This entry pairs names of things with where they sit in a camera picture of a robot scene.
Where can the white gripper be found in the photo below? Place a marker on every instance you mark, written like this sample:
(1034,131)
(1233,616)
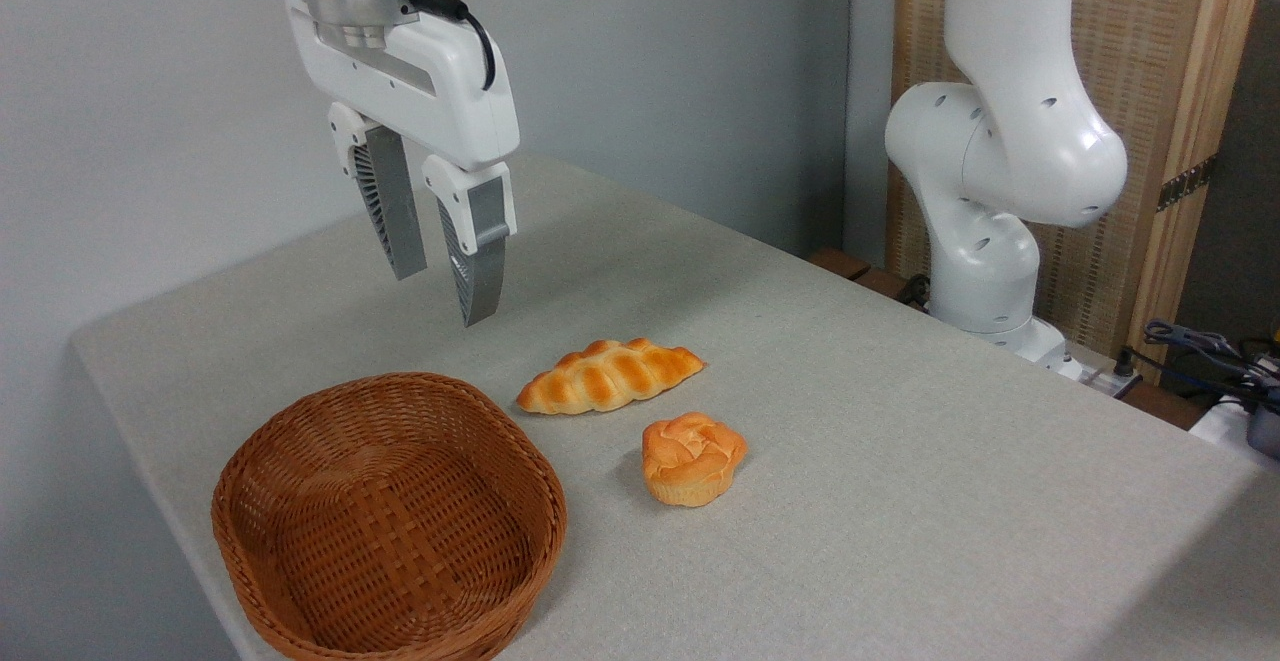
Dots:
(430,81)

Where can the brown woven wicker basket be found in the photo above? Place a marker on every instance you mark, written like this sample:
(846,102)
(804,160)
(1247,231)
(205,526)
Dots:
(390,531)

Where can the white box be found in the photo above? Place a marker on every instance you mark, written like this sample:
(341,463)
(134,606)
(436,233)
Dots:
(1220,426)

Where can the metal screen hinge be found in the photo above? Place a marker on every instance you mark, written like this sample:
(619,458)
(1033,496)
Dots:
(1187,183)

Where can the round orange bread bun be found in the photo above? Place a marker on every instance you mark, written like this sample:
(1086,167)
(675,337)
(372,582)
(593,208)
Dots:
(690,459)

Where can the long braided bread loaf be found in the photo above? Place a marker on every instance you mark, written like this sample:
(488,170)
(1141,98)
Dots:
(610,376)

